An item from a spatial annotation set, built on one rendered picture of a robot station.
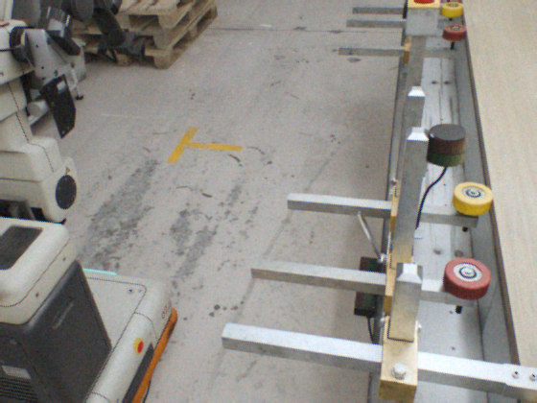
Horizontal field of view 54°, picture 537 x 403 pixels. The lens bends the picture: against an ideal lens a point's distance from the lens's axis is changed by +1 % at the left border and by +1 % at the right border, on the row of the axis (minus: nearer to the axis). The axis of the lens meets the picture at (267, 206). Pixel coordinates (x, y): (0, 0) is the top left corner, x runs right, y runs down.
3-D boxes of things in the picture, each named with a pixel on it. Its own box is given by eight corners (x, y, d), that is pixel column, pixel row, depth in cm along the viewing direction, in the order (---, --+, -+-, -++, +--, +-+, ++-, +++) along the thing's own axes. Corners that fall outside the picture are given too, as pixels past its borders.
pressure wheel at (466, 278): (436, 324, 102) (446, 282, 95) (436, 294, 108) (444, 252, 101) (481, 330, 100) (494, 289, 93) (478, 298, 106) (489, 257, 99)
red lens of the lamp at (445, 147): (427, 153, 85) (429, 141, 84) (427, 133, 90) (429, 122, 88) (467, 155, 84) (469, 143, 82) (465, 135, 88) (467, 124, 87)
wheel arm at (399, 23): (345, 29, 224) (346, 19, 221) (346, 26, 226) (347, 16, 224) (454, 31, 214) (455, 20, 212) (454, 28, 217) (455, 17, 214)
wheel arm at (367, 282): (251, 281, 110) (249, 267, 107) (255, 270, 113) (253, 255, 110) (472, 311, 101) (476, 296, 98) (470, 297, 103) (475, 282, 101)
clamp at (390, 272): (383, 312, 102) (385, 295, 99) (386, 263, 112) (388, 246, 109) (412, 317, 101) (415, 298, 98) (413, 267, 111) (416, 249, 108)
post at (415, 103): (388, 261, 137) (408, 91, 107) (388, 251, 139) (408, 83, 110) (402, 263, 136) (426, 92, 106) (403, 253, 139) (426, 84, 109)
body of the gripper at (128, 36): (107, 35, 160) (96, 16, 154) (138, 35, 157) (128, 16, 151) (100, 52, 157) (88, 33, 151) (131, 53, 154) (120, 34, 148)
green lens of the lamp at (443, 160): (425, 165, 87) (427, 154, 85) (425, 146, 91) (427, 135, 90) (464, 168, 85) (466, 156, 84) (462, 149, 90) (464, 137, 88)
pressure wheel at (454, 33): (451, 51, 202) (455, 21, 195) (466, 58, 196) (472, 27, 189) (434, 57, 199) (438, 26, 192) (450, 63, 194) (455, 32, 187)
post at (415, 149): (384, 325, 115) (407, 134, 85) (385, 313, 118) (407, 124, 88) (400, 327, 114) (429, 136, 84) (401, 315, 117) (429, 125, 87)
